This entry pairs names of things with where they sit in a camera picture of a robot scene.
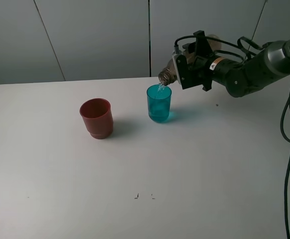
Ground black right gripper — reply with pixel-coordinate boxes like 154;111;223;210
188;30;226;91

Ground smoky transparent plastic bottle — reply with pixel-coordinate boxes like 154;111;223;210
158;30;221;90

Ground teal transparent plastic cup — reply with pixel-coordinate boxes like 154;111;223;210
146;84;172;123

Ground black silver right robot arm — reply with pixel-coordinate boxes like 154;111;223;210
183;38;290;98

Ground red plastic cup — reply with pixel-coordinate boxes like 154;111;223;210
80;98;113;139

